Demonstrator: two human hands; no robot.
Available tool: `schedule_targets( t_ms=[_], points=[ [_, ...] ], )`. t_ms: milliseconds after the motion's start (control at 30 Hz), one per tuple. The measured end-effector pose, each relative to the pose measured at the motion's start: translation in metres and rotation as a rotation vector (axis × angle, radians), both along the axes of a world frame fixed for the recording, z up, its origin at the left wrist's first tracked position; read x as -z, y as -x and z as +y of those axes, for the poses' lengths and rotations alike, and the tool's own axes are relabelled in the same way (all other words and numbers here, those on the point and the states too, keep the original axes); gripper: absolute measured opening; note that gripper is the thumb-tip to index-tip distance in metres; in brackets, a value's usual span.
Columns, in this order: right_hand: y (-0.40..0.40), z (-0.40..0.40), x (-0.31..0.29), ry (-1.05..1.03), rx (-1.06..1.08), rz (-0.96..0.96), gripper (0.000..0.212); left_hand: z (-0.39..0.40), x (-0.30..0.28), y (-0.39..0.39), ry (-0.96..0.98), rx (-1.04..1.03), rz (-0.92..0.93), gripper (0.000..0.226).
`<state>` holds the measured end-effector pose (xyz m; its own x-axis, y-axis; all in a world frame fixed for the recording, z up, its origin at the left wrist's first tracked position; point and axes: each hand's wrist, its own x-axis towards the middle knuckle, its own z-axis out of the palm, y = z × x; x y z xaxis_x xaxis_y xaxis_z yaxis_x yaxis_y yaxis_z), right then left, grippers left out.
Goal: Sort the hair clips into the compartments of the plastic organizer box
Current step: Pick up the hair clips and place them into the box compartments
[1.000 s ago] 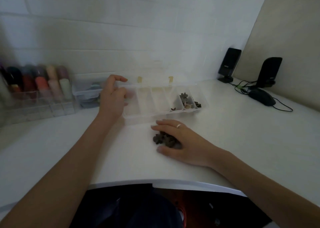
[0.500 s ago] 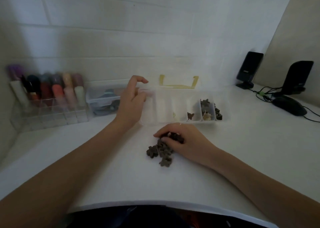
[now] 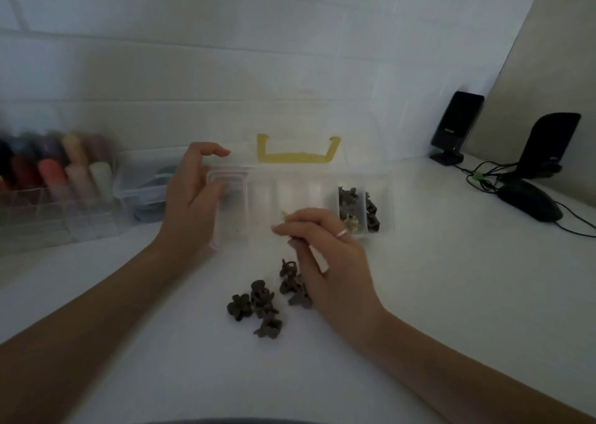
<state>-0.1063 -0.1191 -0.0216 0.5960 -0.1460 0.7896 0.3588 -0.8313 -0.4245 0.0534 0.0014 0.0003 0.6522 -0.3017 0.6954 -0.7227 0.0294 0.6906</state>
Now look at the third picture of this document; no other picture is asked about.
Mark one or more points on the black desktop speaker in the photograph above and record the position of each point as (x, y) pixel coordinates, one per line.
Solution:
(456, 121)
(549, 144)

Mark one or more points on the cluster of dark brown clips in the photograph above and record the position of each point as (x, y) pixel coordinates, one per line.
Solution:
(373, 212)

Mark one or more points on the person's right thumb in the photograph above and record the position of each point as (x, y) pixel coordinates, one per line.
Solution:
(305, 257)

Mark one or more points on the pile of brown flower clips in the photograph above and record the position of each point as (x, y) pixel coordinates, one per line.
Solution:
(261, 298)

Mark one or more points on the person's left forearm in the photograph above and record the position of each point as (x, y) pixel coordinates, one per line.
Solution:
(84, 326)

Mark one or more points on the clear plastic storage organizer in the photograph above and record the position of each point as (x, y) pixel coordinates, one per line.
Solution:
(60, 223)

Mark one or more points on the cluster of grey hair clips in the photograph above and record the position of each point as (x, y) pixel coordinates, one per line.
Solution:
(350, 200)

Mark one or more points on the person's left thumb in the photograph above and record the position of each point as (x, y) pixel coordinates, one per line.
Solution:
(216, 189)

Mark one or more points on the clear plastic tub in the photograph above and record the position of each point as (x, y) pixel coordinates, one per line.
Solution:
(139, 177)

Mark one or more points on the cream flower hair clip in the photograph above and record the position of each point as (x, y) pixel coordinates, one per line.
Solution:
(352, 224)

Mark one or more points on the black computer mouse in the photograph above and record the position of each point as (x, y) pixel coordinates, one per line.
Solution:
(531, 200)

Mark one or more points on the person's left hand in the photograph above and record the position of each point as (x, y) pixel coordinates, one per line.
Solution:
(186, 205)

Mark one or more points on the person's right forearm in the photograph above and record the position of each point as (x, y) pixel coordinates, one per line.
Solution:
(456, 368)

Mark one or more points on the small beige hair clip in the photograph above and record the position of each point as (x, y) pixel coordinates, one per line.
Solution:
(284, 213)

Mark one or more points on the row of coloured rolls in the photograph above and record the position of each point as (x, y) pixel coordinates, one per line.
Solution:
(60, 167)

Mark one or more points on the person's right hand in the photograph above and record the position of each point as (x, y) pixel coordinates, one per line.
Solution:
(340, 274)

